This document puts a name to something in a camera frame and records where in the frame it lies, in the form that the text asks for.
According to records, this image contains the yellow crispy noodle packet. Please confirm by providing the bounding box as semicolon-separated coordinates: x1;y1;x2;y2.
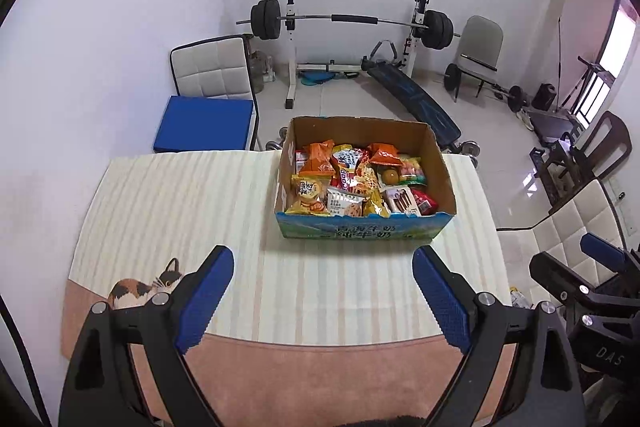
352;162;382;198

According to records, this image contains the small yellow snack packet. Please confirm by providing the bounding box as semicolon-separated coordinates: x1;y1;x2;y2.
362;189;391;219

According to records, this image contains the orange snack packet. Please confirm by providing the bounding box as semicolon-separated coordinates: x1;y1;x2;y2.
369;143;404;166
304;140;336;175

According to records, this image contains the black blue sit-up bench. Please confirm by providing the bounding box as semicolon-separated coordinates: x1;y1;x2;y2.
361;41;463;155

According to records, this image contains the long barbell with black plates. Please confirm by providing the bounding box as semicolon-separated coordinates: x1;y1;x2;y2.
236;0;462;52

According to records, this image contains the short barbell with black plates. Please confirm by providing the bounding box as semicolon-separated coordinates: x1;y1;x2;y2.
444;53;526;112

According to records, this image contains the yellow cookie packet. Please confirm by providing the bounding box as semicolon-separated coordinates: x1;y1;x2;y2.
291;175;331;202

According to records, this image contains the black treadmill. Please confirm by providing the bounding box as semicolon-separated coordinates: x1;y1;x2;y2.
529;109;583;148

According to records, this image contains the brown wooden chair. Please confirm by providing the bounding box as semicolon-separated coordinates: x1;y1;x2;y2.
531;111;632;208

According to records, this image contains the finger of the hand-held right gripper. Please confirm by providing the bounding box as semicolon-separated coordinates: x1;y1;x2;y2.
529;252;617;309
580;232;640;281

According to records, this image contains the round brown pastry packet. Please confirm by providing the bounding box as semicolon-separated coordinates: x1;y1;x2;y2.
377;164;403;186

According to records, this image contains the white barbell rack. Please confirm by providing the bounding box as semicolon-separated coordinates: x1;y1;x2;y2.
282;0;436;110

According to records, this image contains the grey cookie packet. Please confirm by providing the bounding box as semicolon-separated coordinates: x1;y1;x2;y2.
326;187;364;218

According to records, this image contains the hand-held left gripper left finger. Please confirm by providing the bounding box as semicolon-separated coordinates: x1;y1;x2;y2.
59;245;236;427

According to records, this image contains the brownish plastic jar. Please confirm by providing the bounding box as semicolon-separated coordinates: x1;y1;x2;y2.
249;51;267;94

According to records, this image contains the small red snack packet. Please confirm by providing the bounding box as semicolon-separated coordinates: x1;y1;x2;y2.
411;188;440;214

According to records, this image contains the brown cardboard box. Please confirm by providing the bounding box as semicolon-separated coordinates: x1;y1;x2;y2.
274;116;458;242

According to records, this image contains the blue cushion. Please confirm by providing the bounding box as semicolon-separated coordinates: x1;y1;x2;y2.
152;95;255;154

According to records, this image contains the white padded chair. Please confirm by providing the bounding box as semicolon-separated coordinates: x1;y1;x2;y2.
496;179;632;308
169;34;261;152

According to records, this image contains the black speaker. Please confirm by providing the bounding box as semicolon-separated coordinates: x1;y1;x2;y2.
531;83;558;110

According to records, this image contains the yellow red white snack packet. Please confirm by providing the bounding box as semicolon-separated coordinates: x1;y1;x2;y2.
331;144;371;188

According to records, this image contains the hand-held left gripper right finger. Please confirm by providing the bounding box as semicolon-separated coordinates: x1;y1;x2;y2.
411;245;586;427

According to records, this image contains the chocolate stick biscuit packet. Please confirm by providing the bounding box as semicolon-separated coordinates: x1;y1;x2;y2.
381;187;420;216

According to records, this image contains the colourful gumball candy bag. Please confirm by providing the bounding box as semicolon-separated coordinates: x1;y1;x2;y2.
397;156;429;186

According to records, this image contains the grey chair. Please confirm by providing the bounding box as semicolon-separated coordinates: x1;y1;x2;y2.
457;16;505;100

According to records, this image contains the striped tablecloth with cat print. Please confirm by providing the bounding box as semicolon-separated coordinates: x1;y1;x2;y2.
62;150;516;427

